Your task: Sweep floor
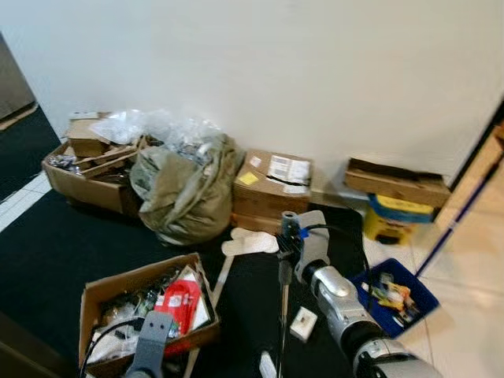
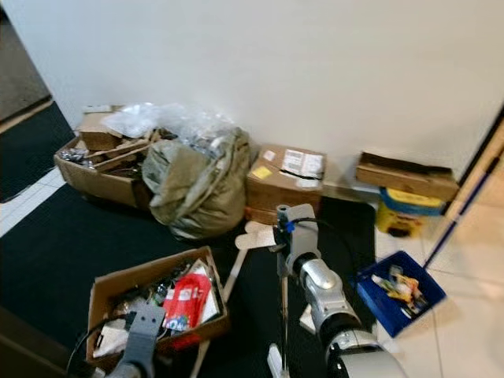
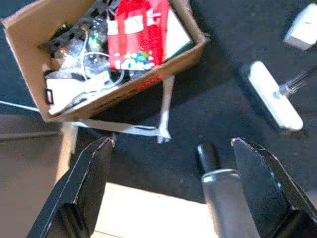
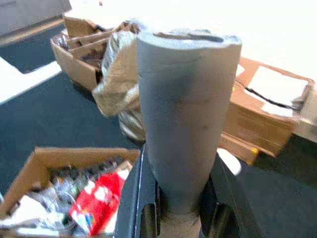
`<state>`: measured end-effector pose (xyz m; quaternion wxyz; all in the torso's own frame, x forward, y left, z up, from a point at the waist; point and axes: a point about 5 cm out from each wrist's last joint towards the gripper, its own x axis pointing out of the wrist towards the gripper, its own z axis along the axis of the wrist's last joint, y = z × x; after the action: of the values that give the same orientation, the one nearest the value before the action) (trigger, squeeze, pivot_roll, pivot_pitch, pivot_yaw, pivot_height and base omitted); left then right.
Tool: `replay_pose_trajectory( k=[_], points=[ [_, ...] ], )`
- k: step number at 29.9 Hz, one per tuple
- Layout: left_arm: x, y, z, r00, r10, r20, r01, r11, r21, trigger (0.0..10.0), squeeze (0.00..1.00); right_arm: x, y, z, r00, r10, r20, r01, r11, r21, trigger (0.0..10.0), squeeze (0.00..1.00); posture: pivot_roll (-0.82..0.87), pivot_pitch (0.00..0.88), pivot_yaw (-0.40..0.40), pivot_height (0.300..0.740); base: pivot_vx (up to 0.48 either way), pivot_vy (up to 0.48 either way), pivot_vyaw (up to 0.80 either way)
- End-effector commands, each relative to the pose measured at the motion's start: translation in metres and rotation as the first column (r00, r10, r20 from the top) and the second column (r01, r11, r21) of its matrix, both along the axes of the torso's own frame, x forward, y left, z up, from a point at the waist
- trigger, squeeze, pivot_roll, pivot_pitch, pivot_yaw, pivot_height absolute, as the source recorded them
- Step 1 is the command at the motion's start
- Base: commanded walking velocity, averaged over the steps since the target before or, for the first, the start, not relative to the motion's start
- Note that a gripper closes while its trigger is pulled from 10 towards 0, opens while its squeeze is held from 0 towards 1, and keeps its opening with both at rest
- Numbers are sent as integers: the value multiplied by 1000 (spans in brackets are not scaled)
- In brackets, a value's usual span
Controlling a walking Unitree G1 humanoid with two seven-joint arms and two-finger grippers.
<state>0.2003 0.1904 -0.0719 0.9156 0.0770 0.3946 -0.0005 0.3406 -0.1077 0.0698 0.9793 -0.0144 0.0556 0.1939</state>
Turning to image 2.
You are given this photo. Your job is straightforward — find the white broom grey bristles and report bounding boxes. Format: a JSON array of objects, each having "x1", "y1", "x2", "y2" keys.
[{"x1": 266, "y1": 252, "x2": 292, "y2": 378}]

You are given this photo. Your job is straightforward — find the black floor mat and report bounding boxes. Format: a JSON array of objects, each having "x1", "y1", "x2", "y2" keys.
[
  {"x1": 0, "y1": 181, "x2": 379, "y2": 378},
  {"x1": 0, "y1": 98, "x2": 76, "y2": 198}
]

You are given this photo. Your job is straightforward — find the white foam cutout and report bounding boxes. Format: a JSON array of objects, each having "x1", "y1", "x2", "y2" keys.
[{"x1": 234, "y1": 220, "x2": 280, "y2": 251}]

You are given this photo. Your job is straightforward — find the flat brown cardboard box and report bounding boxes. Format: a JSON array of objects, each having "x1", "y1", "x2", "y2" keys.
[{"x1": 243, "y1": 205, "x2": 280, "y2": 228}]

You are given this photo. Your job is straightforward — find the sealed cardboard box with labels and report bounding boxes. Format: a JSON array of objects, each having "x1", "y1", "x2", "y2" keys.
[{"x1": 244, "y1": 144, "x2": 328, "y2": 217}]

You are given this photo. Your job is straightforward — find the beige paper tape strip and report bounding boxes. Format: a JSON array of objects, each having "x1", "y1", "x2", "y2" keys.
[{"x1": 189, "y1": 248, "x2": 249, "y2": 378}]

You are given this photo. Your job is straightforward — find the small white box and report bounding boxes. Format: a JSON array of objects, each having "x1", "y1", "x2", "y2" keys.
[{"x1": 298, "y1": 303, "x2": 316, "y2": 333}]

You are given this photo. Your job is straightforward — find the olive green sack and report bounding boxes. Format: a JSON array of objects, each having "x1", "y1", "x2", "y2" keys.
[{"x1": 142, "y1": 128, "x2": 253, "y2": 239}]

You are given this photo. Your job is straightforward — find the red plastic package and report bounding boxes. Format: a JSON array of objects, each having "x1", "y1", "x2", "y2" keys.
[{"x1": 161, "y1": 272, "x2": 212, "y2": 330}]

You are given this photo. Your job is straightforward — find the open cardboard box red print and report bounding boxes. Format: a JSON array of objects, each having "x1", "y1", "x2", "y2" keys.
[{"x1": 87, "y1": 246, "x2": 231, "y2": 371}]

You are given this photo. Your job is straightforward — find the yellow bucket blue lid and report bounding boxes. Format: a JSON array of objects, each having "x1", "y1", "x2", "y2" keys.
[{"x1": 374, "y1": 187, "x2": 446, "y2": 237}]

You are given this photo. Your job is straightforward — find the red yellow snack packet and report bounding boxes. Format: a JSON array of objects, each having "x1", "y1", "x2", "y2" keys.
[{"x1": 386, "y1": 272, "x2": 422, "y2": 308}]

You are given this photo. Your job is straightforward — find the torn long cardboard box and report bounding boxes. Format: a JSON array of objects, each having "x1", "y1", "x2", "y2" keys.
[{"x1": 354, "y1": 151, "x2": 461, "y2": 202}]

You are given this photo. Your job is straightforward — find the clear plastic bag heap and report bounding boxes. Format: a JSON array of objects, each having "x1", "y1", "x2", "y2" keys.
[{"x1": 102, "y1": 102, "x2": 233, "y2": 150}]

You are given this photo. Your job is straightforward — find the large open cardboard box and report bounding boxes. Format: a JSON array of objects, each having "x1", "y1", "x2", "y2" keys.
[{"x1": 54, "y1": 130, "x2": 158, "y2": 209}]

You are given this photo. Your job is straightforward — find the small brown cardboard box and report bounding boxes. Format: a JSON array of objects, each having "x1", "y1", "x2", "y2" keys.
[{"x1": 79, "y1": 110, "x2": 123, "y2": 152}]

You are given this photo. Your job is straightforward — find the dark grey refrigerator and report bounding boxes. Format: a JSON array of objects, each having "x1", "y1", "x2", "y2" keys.
[{"x1": 0, "y1": 307, "x2": 95, "y2": 378}]

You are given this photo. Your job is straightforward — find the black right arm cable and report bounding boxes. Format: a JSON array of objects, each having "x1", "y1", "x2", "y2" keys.
[{"x1": 291, "y1": 217, "x2": 359, "y2": 300}]

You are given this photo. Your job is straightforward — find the blue long-handled dustpan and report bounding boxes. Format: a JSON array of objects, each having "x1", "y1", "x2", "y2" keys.
[{"x1": 354, "y1": 154, "x2": 504, "y2": 338}]

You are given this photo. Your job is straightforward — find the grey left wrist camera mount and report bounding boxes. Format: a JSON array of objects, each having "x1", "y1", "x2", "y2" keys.
[{"x1": 118, "y1": 303, "x2": 166, "y2": 378}]

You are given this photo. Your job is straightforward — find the black door frame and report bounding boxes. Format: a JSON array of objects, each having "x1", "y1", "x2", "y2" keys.
[{"x1": 453, "y1": 106, "x2": 504, "y2": 206}]

